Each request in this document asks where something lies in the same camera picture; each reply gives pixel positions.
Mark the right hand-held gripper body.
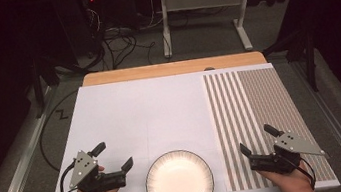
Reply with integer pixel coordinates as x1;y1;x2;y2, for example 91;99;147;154
245;126;332;180

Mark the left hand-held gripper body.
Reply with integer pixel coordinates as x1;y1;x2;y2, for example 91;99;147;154
63;144;129;192

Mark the person's right hand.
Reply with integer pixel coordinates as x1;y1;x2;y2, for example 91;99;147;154
257;160;317;192

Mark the striped grey white mat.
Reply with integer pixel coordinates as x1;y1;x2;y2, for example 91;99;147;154
202;58;337;192

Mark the white table cover sheet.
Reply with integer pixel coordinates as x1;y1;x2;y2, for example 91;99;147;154
30;52;341;192

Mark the white plate with dark rim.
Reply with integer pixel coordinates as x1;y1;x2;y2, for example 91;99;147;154
140;145;216;192

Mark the black metal stand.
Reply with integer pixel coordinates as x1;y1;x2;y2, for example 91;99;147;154
260;27;322;99
26;53;64;120

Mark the wooden table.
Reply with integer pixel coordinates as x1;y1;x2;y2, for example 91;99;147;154
80;48;268;90

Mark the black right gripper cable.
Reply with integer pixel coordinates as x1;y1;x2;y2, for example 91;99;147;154
287;153;318;192

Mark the long black floor cable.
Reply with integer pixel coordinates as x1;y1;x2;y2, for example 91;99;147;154
32;89;91;174

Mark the tangle of black floor cables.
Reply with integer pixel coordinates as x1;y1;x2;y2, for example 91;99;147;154
78;0;160;74

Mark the white metal desk frame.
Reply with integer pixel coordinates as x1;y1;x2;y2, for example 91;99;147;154
156;0;262;63

